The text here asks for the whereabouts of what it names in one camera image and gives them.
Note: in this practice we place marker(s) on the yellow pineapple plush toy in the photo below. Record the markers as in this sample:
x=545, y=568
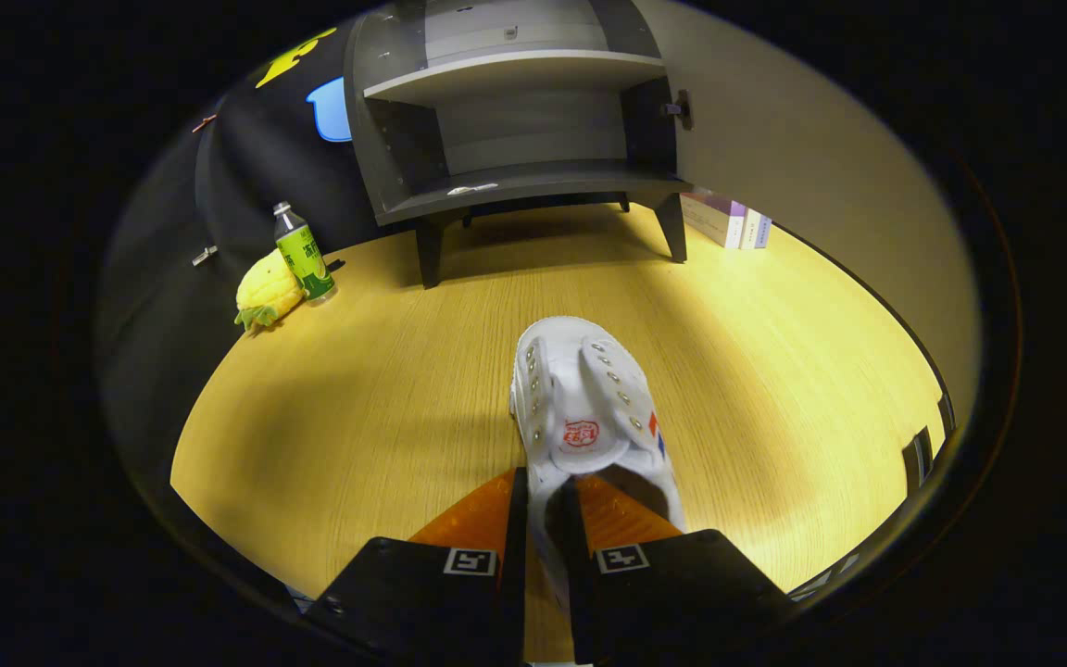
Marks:
x=265, y=292

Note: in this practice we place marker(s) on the black backdrop cloth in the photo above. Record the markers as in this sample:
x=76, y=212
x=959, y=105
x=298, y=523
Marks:
x=219, y=204

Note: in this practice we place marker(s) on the red clip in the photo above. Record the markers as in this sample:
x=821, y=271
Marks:
x=205, y=122

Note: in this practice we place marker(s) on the white canvas shoe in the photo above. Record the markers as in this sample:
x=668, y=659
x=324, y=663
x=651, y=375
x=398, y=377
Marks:
x=580, y=389

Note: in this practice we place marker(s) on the green label drink bottle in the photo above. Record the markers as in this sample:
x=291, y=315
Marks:
x=305, y=259

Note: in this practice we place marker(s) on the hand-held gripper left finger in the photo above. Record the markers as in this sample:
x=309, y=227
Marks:
x=422, y=602

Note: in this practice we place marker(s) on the silver clip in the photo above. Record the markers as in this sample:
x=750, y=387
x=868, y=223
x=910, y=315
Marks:
x=204, y=256

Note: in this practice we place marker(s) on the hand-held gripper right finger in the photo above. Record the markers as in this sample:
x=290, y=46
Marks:
x=682, y=602

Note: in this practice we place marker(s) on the dark grey shoe cabinet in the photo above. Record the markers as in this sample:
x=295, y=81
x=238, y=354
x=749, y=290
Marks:
x=533, y=181

